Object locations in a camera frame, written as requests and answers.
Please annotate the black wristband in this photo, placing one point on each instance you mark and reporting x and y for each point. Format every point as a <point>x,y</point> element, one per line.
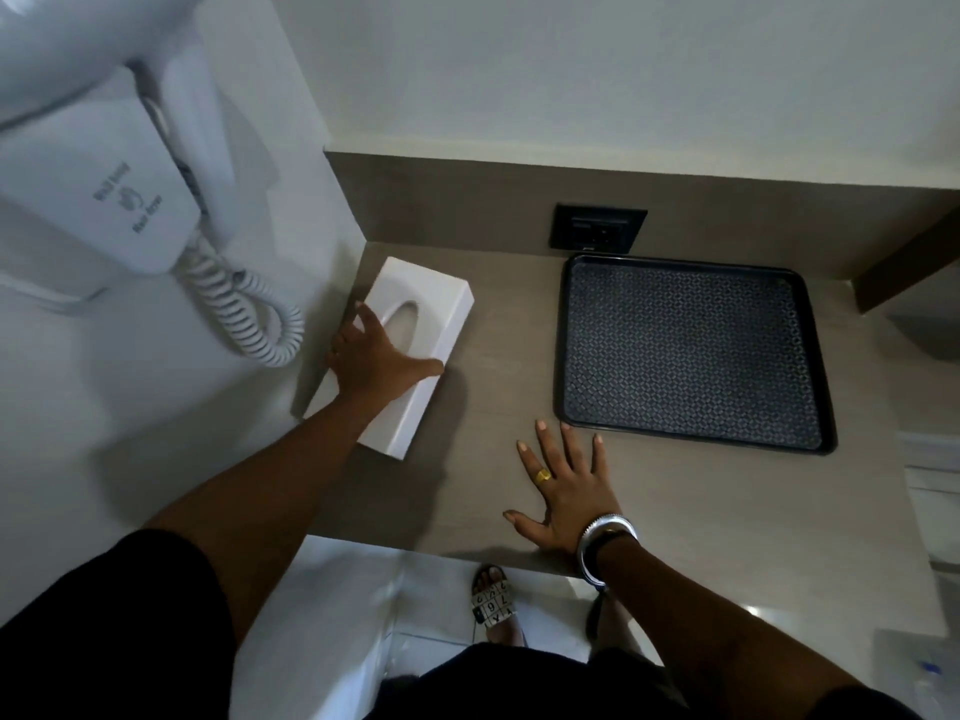
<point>600,547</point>

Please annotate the black textured tray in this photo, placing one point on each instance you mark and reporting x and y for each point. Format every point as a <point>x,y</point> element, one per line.
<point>690,352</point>

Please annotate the person's left forearm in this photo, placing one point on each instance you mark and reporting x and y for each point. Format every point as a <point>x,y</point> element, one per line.
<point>255,502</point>

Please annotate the white hair dryer wall holder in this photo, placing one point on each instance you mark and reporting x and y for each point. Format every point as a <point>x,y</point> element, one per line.
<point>97,194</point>

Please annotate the person's right little finger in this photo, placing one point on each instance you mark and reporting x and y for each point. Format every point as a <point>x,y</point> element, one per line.
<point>598,461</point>

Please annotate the person's black shirt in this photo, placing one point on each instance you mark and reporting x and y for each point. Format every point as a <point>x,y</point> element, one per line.
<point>112,637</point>

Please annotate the white tissue box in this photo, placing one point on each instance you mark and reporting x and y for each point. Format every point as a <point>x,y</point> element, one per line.
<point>431,307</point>

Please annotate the person's right hand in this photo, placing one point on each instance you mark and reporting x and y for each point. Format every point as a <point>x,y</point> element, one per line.
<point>574,502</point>

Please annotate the silver bangle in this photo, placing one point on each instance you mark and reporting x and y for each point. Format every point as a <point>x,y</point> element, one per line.
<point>592,533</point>

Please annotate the person's left thumb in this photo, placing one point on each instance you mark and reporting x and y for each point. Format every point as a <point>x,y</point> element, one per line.
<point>427,368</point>

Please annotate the person's left hand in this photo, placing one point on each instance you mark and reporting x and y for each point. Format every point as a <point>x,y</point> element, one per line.
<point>375,367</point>

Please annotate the white hair dryer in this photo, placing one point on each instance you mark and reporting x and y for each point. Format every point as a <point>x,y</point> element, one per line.
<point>191,119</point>

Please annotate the person's right middle finger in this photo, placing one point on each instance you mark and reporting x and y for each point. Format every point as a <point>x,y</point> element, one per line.
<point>550,453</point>

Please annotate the white cabinet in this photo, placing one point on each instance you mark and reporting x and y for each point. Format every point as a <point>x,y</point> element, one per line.
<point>330,637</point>

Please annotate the person's right thumb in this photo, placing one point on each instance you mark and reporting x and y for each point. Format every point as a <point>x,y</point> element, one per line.
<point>525,526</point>

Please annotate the patterned sandal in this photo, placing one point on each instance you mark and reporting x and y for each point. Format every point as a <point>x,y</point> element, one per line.
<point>491,601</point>

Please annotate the person's black shorts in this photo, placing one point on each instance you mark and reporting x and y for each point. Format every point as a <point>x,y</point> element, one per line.
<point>540,686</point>

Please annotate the person's right forearm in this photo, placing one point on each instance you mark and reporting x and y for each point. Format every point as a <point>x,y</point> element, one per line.
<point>697,622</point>

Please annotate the brown wooden shelf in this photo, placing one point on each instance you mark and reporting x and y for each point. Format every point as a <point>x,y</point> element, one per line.
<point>911,258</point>

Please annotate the clear plastic bag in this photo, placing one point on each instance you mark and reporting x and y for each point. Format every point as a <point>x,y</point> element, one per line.
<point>922,678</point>

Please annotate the black wall power outlet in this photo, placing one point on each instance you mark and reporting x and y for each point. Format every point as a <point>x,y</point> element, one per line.
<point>598,230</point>

